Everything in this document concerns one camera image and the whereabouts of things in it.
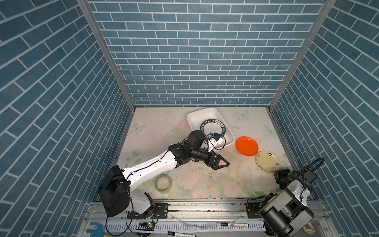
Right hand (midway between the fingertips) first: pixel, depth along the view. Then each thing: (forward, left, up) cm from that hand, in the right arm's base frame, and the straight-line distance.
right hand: (275, 169), depth 85 cm
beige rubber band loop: (-28, -8, -1) cm, 29 cm away
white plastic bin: (+36, +51, 0) cm, 62 cm away
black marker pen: (-34, +52, -1) cm, 62 cm away
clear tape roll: (-13, +64, -2) cm, 65 cm away
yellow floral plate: (+6, +2, -3) cm, 7 cm away
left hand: (-7, +33, +19) cm, 39 cm away
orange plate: (+15, +14, -1) cm, 21 cm away
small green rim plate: (+29, +37, +1) cm, 47 cm away
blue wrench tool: (-37, +89, 0) cm, 96 cm away
